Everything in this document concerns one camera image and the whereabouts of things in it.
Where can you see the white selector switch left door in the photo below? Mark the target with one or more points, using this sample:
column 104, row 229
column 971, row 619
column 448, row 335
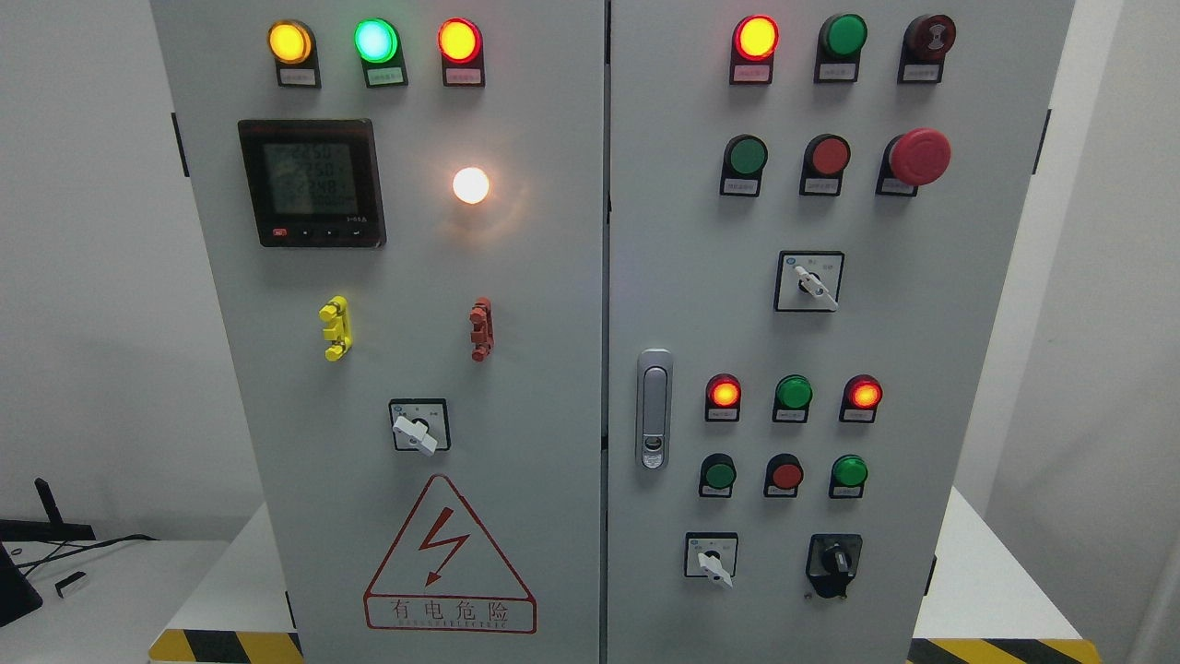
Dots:
column 420, row 424

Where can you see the red lit indicator right top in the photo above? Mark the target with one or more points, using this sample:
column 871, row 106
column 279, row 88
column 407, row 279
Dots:
column 755, row 39

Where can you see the red push button lower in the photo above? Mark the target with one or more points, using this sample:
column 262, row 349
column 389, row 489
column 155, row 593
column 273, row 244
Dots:
column 782, row 477

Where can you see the yellow terminal connector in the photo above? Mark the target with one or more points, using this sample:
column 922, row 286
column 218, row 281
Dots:
column 337, row 328

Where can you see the red push button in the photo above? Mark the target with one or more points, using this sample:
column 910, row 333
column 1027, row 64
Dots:
column 823, row 164
column 782, row 477

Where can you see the small white black device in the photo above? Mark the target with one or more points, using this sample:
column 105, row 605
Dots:
column 70, row 584

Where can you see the silver door handle lock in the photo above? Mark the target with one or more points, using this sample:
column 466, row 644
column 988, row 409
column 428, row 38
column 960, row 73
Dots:
column 654, row 379

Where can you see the green indicator middle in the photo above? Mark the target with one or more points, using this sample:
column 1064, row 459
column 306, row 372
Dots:
column 792, row 398

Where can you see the green lit indicator light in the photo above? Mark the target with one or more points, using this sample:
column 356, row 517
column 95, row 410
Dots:
column 380, row 52

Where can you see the black digital power meter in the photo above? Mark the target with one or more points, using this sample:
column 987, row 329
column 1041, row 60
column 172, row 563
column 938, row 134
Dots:
column 314, row 182

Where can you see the green indicator right top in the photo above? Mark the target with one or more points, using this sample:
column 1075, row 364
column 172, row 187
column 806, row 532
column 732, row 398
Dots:
column 840, row 41

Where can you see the green push button upper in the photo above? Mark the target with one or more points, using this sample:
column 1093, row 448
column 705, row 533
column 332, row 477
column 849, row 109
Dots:
column 742, row 166

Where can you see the white glowing indicator light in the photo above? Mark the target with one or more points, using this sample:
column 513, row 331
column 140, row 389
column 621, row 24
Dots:
column 471, row 185

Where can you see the black monitor stand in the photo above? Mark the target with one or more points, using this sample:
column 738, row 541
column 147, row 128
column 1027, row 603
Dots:
column 18, row 597

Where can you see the white selector switch upper right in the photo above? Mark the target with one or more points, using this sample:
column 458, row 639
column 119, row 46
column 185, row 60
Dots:
column 808, row 281

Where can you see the red push button upper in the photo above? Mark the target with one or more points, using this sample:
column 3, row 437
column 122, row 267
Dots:
column 823, row 164

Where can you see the green push button lower left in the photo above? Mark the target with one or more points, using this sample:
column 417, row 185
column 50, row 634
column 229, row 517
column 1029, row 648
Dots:
column 717, row 477

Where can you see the red emergency stop button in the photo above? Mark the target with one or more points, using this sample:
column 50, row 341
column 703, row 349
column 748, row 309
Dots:
column 918, row 157

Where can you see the red danger warning sticker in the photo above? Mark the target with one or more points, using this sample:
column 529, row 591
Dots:
column 444, row 572

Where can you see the red indicator middle right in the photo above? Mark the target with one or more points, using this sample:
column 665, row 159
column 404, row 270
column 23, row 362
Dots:
column 861, row 398

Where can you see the red terminal connector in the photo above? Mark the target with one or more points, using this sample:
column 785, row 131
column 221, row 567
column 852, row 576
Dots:
column 482, row 334

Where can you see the white selector switch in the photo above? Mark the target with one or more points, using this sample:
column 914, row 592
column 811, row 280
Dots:
column 808, row 281
column 711, row 555

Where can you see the green push button lower right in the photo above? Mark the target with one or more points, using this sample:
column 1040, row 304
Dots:
column 848, row 477

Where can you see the red lit indicator left door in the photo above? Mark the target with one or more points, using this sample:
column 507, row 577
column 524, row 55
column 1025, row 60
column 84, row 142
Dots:
column 460, row 43

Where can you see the green push button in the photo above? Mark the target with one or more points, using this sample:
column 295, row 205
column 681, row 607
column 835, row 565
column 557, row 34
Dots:
column 742, row 166
column 848, row 477
column 717, row 477

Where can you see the yellow indicator light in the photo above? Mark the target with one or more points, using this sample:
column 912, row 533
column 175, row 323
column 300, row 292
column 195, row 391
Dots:
column 294, row 49

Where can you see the grey electrical cabinet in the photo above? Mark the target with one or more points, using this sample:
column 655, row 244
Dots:
column 602, row 126

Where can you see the white selector switch lower right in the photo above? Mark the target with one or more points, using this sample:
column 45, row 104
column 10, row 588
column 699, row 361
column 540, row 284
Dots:
column 711, row 555

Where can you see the black knob switch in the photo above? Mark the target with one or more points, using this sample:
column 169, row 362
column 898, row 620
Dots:
column 833, row 563

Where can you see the red lit indicator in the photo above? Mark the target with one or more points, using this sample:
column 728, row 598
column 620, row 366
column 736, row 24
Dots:
column 723, row 398
column 755, row 39

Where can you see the dark red buzzer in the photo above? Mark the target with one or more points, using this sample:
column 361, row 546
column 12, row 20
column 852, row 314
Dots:
column 926, row 43

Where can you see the red lit indicator middle left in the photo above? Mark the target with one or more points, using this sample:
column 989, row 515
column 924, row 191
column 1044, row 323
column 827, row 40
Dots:
column 723, row 398

